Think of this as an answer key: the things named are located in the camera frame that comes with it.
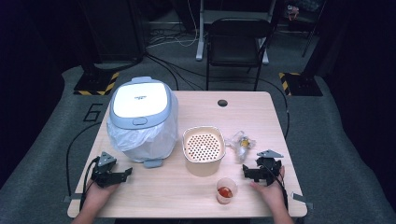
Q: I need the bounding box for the small clear plastic cup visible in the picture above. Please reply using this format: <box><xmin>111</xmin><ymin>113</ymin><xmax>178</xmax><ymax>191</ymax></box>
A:
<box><xmin>216</xmin><ymin>176</ymin><xmax>239</xmax><ymax>205</ymax></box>

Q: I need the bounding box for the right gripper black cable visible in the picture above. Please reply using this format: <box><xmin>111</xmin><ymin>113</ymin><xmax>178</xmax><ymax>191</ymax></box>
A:
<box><xmin>262</xmin><ymin>163</ymin><xmax>290</xmax><ymax>210</ymax></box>

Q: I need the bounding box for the person's right hand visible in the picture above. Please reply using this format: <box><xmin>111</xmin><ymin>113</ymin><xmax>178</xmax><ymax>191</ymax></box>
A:
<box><xmin>249</xmin><ymin>165</ymin><xmax>287</xmax><ymax>213</ymax></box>

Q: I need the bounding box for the black floor cable bundle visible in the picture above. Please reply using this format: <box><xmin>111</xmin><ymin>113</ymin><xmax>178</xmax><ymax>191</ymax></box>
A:
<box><xmin>145</xmin><ymin>53</ymin><xmax>207</xmax><ymax>91</ymax></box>

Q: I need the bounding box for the red food scrap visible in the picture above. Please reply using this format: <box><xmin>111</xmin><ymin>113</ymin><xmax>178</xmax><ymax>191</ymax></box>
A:
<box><xmin>218</xmin><ymin>186</ymin><xmax>234</xmax><ymax>199</ymax></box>

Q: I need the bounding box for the white floor cable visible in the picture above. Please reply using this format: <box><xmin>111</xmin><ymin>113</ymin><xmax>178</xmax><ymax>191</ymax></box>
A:
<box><xmin>147</xmin><ymin>0</ymin><xmax>201</xmax><ymax>49</ymax></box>

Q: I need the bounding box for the black folding chair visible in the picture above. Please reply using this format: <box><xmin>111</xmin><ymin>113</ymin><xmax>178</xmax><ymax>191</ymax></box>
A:
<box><xmin>205</xmin><ymin>17</ymin><xmax>273</xmax><ymax>92</ymax></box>

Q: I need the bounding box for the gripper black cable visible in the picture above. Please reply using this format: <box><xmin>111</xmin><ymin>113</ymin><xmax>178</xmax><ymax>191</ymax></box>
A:
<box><xmin>78</xmin><ymin>156</ymin><xmax>101</xmax><ymax>213</ymax></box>
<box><xmin>262</xmin><ymin>163</ymin><xmax>290</xmax><ymax>210</ymax></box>

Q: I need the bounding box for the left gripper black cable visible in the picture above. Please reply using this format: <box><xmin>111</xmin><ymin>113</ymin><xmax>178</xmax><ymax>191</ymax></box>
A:
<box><xmin>78</xmin><ymin>156</ymin><xmax>101</xmax><ymax>213</ymax></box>

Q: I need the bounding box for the clear plastic wrapper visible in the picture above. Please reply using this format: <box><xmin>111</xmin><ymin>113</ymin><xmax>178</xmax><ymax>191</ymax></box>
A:
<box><xmin>225</xmin><ymin>130</ymin><xmax>257</xmax><ymax>163</ymax></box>

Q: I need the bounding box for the white plastic bin liner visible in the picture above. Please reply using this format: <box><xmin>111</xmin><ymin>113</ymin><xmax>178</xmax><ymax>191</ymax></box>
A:
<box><xmin>106</xmin><ymin>92</ymin><xmax>179</xmax><ymax>163</ymax></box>

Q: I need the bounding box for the grey tape strip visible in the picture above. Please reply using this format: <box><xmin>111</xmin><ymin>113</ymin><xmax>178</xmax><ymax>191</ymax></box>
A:
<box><xmin>290</xmin><ymin>191</ymin><xmax>314</xmax><ymax>210</ymax></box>
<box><xmin>63</xmin><ymin>192</ymin><xmax>86</xmax><ymax>203</ymax></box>

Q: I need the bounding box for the dark cabinet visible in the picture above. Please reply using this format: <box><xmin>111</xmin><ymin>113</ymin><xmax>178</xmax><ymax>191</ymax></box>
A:
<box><xmin>78</xmin><ymin>0</ymin><xmax>148</xmax><ymax>63</ymax></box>

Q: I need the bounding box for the white grey pedal trash can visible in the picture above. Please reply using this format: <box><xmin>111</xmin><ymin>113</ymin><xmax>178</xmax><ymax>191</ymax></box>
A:
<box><xmin>106</xmin><ymin>76</ymin><xmax>179</xmax><ymax>169</ymax></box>

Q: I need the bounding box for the hazard striped stand base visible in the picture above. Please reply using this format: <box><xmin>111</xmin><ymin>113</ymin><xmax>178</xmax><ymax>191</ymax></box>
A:
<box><xmin>73</xmin><ymin>71</ymin><xmax>121</xmax><ymax>97</ymax></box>
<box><xmin>278</xmin><ymin>71</ymin><xmax>324</xmax><ymax>97</ymax></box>

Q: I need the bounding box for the white desk frame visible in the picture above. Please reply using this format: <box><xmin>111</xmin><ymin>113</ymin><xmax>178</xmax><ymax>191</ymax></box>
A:
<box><xmin>194</xmin><ymin>0</ymin><xmax>277</xmax><ymax>65</ymax></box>

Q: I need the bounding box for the person's left hand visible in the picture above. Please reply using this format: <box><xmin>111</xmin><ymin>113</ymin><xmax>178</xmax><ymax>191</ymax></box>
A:
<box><xmin>81</xmin><ymin>178</ymin><xmax>121</xmax><ymax>216</ymax></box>

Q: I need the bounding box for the beige perforated drain basket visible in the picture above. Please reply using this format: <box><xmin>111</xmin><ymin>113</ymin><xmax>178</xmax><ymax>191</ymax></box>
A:
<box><xmin>181</xmin><ymin>125</ymin><xmax>227</xmax><ymax>178</ymax></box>

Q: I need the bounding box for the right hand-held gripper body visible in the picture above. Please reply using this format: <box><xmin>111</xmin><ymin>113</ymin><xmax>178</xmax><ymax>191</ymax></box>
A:
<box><xmin>255</xmin><ymin>149</ymin><xmax>285</xmax><ymax>187</ymax></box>

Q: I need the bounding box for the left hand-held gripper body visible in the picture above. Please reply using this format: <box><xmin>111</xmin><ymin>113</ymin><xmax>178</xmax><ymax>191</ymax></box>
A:
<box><xmin>90</xmin><ymin>151</ymin><xmax>118</xmax><ymax>189</ymax></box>

